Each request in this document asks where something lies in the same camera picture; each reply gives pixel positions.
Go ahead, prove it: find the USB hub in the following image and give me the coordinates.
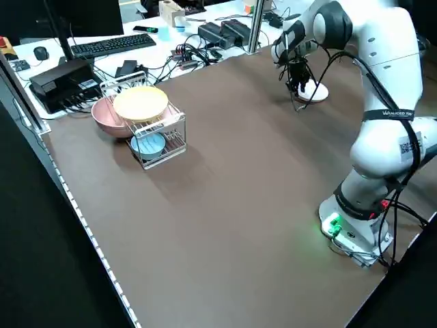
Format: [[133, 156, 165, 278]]
[[171, 46, 199, 70]]

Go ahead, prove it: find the black power adapter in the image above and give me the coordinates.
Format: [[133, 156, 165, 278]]
[[115, 60, 139, 79], [264, 12, 285, 29]]

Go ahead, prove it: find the aluminium frame rail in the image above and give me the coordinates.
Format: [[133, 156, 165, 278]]
[[0, 53, 52, 135]]

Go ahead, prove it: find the blue bowl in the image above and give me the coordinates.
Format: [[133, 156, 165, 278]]
[[130, 133, 167, 162]]

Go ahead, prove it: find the large pink bowl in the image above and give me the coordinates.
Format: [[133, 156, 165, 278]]
[[90, 96, 137, 139]]

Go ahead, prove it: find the aluminium post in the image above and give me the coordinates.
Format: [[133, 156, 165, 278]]
[[246, 0, 266, 55]]

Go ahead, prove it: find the dark power brick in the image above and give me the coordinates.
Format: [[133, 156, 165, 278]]
[[221, 19, 254, 46], [197, 21, 229, 49]]

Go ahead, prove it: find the black base cable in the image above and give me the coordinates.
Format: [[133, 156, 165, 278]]
[[373, 186, 429, 269]]

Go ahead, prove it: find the black electronics box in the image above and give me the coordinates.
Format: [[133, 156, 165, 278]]
[[29, 58, 104, 115]]

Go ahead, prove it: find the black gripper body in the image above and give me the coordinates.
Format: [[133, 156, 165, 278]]
[[287, 57, 311, 83]]

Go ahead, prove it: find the pink plate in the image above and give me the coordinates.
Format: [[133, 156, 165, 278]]
[[296, 81, 330, 104]]

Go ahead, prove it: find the silver wire dish rack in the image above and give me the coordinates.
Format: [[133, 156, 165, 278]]
[[99, 70, 188, 171]]

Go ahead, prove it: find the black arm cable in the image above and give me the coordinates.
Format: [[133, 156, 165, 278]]
[[279, 30, 426, 219]]

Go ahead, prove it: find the wooden box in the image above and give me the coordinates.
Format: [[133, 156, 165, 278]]
[[158, 0, 186, 27]]

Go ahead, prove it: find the black monitor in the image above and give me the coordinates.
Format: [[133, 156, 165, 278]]
[[42, 0, 125, 62]]

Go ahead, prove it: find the yellow plate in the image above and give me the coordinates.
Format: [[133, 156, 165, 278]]
[[113, 85, 169, 123]]

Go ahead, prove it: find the black keyboard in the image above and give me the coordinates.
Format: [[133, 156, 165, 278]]
[[70, 33, 158, 59]]

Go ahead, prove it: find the small pink bowl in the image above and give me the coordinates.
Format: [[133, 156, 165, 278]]
[[160, 101, 180, 127]]

